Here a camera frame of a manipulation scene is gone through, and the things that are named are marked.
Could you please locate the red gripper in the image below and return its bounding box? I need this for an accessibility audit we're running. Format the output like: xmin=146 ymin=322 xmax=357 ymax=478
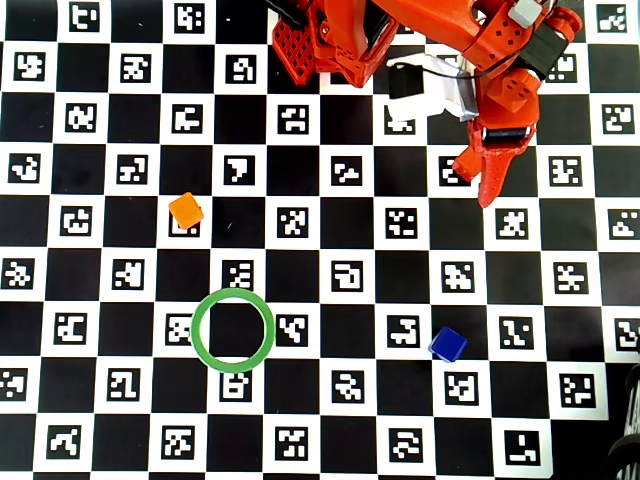
xmin=471 ymin=71 xmax=543 ymax=210

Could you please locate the blue cube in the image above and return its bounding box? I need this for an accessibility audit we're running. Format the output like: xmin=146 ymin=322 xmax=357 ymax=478
xmin=429 ymin=326 xmax=469 ymax=362

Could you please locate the orange cube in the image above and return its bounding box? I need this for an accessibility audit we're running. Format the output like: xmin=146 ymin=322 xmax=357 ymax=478
xmin=168 ymin=191 xmax=205 ymax=231

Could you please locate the small grey box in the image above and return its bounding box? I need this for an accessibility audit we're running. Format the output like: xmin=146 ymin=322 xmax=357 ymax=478
xmin=509 ymin=0 xmax=544 ymax=26

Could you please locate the checkerboard marker mat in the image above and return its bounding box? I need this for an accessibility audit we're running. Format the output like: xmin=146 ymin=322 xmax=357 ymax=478
xmin=0 ymin=0 xmax=640 ymax=475

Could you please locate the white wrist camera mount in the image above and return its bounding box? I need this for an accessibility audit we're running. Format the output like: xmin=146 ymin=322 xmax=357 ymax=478
xmin=387 ymin=52 xmax=484 ymax=124

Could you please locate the thin black camera cable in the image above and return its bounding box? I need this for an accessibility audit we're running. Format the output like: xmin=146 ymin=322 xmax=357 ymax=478
xmin=422 ymin=67 xmax=504 ymax=81

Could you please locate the black camera stand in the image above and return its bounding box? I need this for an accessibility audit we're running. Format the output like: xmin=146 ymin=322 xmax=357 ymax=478
xmin=607 ymin=362 xmax=640 ymax=480

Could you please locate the green ring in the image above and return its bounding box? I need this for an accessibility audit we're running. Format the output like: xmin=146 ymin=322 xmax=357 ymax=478
xmin=190 ymin=287 xmax=277 ymax=374

